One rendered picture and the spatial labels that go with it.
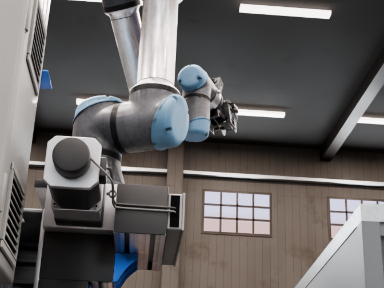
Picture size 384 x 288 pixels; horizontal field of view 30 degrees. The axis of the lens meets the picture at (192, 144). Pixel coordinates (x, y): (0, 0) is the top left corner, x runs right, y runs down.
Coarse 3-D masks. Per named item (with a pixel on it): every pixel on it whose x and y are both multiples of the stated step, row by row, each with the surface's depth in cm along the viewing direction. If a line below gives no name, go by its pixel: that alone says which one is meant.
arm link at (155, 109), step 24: (144, 0) 170; (168, 0) 168; (144, 24) 167; (168, 24) 166; (144, 48) 164; (168, 48) 164; (144, 72) 161; (168, 72) 162; (144, 96) 156; (168, 96) 156; (120, 120) 156; (144, 120) 154; (168, 120) 153; (144, 144) 156; (168, 144) 156
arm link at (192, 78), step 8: (184, 72) 188; (192, 72) 187; (200, 72) 186; (184, 80) 187; (192, 80) 186; (200, 80) 186; (208, 80) 189; (184, 88) 187; (192, 88) 186; (200, 88) 187; (208, 88) 189; (216, 88) 195; (208, 96) 188
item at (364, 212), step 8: (360, 208) 158; (368, 208) 158; (376, 208) 158; (352, 216) 165; (360, 216) 158; (368, 216) 157; (376, 216) 158; (344, 224) 173; (352, 224) 165; (344, 232) 173; (352, 232) 165; (336, 240) 181; (344, 240) 172; (328, 248) 190; (336, 248) 180; (320, 256) 200; (328, 256) 190; (320, 264) 200; (312, 272) 211; (304, 280) 223; (312, 280) 211
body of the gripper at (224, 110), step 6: (222, 102) 200; (228, 102) 206; (216, 108) 198; (222, 108) 205; (228, 108) 204; (210, 114) 199; (216, 114) 198; (222, 114) 203; (228, 114) 203; (210, 120) 202; (216, 120) 201; (222, 120) 204; (228, 120) 204; (234, 120) 208; (210, 126) 204; (216, 126) 204; (222, 126) 207; (228, 126) 205; (234, 126) 206
